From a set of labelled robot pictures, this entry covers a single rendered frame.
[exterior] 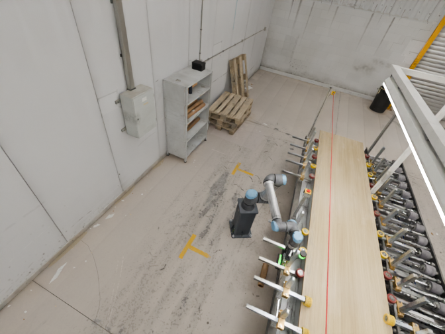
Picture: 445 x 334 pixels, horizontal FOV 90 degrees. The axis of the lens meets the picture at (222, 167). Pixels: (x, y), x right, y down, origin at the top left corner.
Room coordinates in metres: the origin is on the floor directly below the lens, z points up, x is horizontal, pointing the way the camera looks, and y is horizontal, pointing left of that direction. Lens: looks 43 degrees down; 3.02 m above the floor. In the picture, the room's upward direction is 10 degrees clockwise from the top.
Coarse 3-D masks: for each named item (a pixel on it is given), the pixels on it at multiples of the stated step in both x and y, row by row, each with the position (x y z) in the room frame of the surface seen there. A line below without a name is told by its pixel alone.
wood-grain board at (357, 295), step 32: (320, 160) 2.83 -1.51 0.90; (352, 160) 2.98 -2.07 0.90; (320, 192) 2.13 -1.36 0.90; (352, 192) 2.23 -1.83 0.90; (320, 224) 1.61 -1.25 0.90; (352, 224) 1.69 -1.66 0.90; (320, 256) 1.20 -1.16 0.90; (352, 256) 1.26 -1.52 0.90; (320, 288) 0.88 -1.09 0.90; (352, 288) 0.93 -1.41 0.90; (384, 288) 0.98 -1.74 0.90; (320, 320) 0.62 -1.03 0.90; (352, 320) 0.66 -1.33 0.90
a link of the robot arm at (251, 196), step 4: (248, 192) 1.95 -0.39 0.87; (252, 192) 1.95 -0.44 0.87; (256, 192) 1.96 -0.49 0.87; (248, 196) 1.89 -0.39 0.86; (252, 196) 1.89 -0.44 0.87; (256, 196) 1.91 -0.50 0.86; (244, 200) 1.92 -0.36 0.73; (248, 200) 1.88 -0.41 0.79; (252, 200) 1.88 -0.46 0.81; (256, 200) 1.89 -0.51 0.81; (248, 204) 1.87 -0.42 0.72; (252, 204) 1.89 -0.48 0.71
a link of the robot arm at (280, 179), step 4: (276, 176) 1.74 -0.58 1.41; (280, 176) 1.75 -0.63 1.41; (284, 176) 1.76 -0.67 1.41; (276, 180) 1.71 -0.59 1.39; (280, 180) 1.72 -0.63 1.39; (284, 180) 1.73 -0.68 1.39; (276, 184) 1.71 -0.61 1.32; (280, 184) 1.72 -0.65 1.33; (284, 184) 1.72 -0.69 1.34; (276, 188) 1.76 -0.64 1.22; (260, 192) 1.96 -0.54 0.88; (264, 192) 1.88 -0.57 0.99; (260, 196) 1.91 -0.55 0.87; (264, 196) 1.88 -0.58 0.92; (260, 200) 1.90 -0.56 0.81; (264, 200) 1.87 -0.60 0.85
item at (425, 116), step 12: (396, 72) 2.30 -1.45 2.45; (408, 72) 2.45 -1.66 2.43; (420, 72) 2.42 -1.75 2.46; (408, 84) 1.98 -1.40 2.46; (408, 96) 1.77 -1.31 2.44; (420, 96) 1.74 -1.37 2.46; (420, 108) 1.51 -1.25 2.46; (444, 108) 2.32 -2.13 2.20; (420, 120) 1.40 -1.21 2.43; (432, 120) 1.35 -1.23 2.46; (432, 132) 1.21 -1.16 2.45; (444, 132) 1.21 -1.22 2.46; (432, 144) 1.13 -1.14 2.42; (444, 144) 1.07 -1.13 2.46; (444, 156) 0.99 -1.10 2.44; (396, 168) 2.31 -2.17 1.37; (384, 180) 2.31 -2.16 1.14; (372, 192) 2.31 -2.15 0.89
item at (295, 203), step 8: (304, 144) 3.50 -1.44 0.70; (304, 152) 3.22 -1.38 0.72; (296, 184) 2.42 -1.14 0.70; (296, 192) 2.25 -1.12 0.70; (296, 200) 2.10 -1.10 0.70; (288, 232) 1.55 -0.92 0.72; (288, 240) 1.45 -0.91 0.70; (280, 264) 1.14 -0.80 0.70; (280, 280) 0.97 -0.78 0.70; (272, 304) 0.74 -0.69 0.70; (280, 304) 0.75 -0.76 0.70; (272, 312) 0.67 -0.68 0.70; (272, 328) 0.55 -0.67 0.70
